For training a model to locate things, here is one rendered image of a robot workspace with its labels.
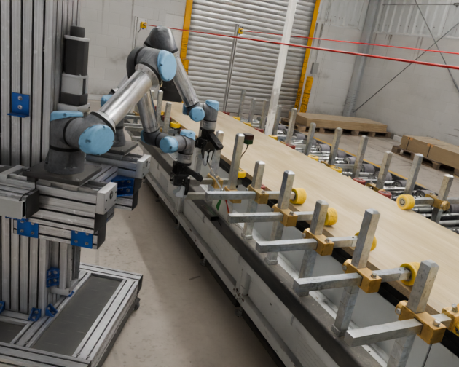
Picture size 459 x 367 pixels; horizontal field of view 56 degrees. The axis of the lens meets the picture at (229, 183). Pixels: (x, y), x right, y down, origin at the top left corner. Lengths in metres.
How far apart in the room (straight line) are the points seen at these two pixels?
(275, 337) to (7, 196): 1.50
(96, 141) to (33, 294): 0.96
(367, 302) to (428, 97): 9.22
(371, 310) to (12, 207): 1.40
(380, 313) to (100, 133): 1.23
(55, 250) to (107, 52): 7.81
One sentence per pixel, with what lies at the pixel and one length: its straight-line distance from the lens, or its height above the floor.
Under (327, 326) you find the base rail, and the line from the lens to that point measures 1.69.
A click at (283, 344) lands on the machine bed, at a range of 2.44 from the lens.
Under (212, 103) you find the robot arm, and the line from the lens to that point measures 2.36.
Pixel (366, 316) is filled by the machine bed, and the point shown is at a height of 0.68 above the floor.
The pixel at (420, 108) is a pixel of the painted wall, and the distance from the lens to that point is 10.95.
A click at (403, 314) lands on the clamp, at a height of 0.95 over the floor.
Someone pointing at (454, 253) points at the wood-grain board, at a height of 0.90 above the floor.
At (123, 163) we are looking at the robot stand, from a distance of 2.21.
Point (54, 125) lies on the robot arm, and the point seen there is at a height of 1.22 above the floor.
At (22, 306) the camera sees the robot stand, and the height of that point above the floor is 0.26.
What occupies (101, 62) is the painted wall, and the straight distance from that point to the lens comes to 9.76.
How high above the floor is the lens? 1.61
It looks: 18 degrees down
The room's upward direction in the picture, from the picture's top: 9 degrees clockwise
